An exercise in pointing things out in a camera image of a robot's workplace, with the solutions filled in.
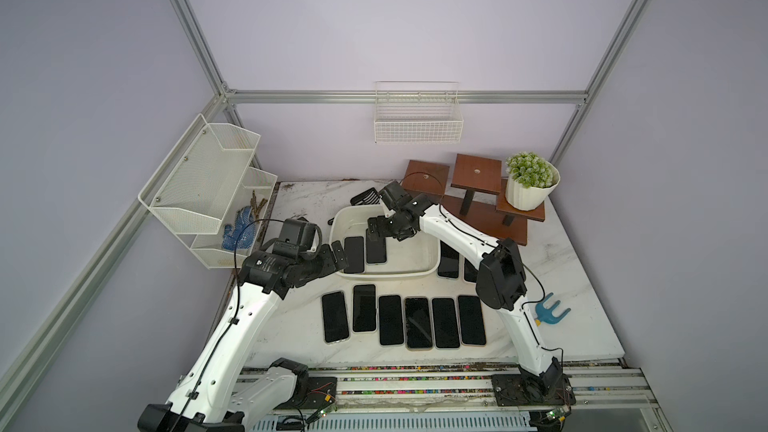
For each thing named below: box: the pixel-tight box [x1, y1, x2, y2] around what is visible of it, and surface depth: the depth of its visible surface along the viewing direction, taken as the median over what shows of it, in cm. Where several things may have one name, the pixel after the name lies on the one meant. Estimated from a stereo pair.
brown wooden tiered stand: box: [402, 154, 545, 246], surface depth 97 cm
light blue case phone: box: [432, 298, 460, 348], surface depth 87 cm
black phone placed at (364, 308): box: [353, 284, 376, 332], surface depth 90 cm
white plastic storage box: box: [329, 204, 441, 279], surface depth 101 cm
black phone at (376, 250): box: [366, 228, 387, 263], surface depth 100 cm
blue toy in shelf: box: [222, 206, 255, 250], surface depth 90 cm
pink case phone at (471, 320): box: [458, 295, 486, 346], surface depth 85 cm
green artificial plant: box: [506, 152, 558, 188], surface depth 83 cm
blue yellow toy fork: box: [534, 292, 571, 327], surface depth 88 cm
